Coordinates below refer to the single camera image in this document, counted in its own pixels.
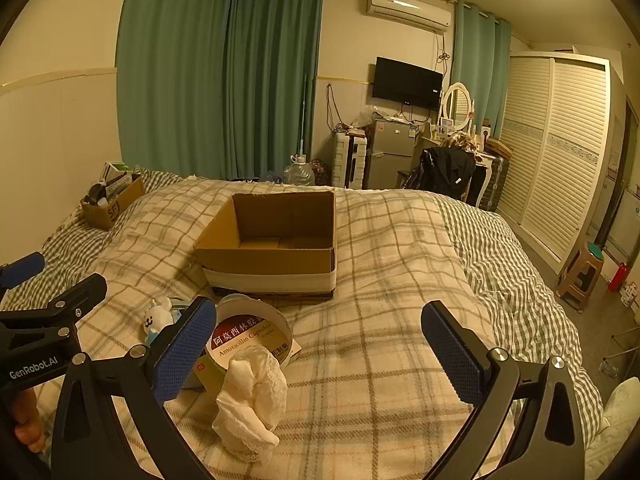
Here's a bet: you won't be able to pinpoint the green curtain with pleats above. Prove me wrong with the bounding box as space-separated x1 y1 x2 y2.
225 0 323 181

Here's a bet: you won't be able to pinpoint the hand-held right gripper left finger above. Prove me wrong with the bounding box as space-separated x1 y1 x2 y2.
50 296 218 480

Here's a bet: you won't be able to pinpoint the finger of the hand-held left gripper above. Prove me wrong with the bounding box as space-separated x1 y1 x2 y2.
0 252 46 291
0 273 108 333

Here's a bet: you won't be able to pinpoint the brown plastic stool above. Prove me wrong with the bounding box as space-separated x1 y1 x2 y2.
556 241 606 313

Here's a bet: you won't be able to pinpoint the white ribbed suitcase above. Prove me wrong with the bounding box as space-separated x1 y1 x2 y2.
332 132 368 190

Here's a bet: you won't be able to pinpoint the small white toy figure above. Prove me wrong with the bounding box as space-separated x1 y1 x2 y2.
142 297 173 346

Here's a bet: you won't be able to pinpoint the narrow light green curtain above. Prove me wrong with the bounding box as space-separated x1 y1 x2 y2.
452 0 512 141

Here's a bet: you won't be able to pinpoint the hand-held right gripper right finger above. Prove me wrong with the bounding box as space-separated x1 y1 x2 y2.
421 301 586 480

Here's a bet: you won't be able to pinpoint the white pillow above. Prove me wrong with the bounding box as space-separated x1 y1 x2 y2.
582 377 640 480

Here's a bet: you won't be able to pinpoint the large cardboard box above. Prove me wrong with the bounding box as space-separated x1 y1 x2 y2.
193 191 337 303

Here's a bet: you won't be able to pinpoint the white dressing table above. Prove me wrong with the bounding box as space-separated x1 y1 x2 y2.
420 125 493 207

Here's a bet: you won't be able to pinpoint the person's left hand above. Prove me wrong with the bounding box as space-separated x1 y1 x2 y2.
11 389 53 456

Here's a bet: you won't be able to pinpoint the thin white pole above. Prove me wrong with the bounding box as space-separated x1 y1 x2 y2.
300 74 309 161

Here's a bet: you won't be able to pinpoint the black wall television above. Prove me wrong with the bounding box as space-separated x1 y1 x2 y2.
372 56 444 109

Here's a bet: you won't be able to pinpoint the silver fridge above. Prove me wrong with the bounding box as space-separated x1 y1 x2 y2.
364 116 421 191

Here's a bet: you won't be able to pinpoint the red fire extinguisher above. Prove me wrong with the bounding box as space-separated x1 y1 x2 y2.
607 262 628 293

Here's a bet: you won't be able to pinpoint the red and white medicine box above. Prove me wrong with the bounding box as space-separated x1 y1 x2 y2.
195 312 302 391

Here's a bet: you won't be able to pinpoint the white louvred wardrobe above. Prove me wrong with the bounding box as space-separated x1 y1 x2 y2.
497 52 626 276

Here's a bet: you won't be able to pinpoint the wide green curtain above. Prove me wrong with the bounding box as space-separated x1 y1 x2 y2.
115 0 232 181

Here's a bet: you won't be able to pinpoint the small cardboard box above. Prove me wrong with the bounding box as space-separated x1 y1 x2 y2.
80 174 147 231

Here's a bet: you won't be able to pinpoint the clear water jug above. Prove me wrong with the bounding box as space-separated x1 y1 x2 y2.
283 156 316 187

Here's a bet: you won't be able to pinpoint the beige plaid blanket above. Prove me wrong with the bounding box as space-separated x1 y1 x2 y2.
27 177 516 480

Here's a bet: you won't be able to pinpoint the white lace cloth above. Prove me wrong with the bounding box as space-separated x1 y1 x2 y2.
212 344 288 453

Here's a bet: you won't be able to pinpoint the white air conditioner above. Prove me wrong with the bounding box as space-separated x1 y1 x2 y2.
365 0 452 33

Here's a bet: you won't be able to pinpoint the dark patterned suitcase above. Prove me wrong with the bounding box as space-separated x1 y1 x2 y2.
480 152 511 212

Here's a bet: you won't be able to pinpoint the clear plastic bag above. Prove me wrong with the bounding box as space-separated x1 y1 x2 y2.
352 106 381 128

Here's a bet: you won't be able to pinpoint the black jacket on chair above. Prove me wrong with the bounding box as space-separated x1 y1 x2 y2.
397 150 476 202

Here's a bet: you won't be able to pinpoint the green and white carton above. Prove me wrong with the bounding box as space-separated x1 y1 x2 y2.
102 161 133 186

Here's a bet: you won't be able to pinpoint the grey gingham bed sheet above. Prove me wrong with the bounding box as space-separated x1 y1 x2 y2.
0 169 606 433

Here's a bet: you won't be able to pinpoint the hanging wall cables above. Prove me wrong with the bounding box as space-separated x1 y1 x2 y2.
326 85 347 132

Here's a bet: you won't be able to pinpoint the oval white mirror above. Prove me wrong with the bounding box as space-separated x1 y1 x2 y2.
440 82 475 131

